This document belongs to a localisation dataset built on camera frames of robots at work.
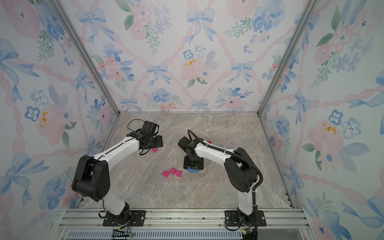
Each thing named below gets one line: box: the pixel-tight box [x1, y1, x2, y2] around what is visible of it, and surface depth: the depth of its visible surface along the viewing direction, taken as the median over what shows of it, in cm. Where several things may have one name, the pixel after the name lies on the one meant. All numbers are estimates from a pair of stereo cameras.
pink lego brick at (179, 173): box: [176, 170, 183, 177], surface depth 90 cm
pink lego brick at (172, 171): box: [169, 167, 177, 175], surface depth 90 cm
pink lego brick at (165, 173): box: [162, 170, 170, 178], surface depth 90 cm
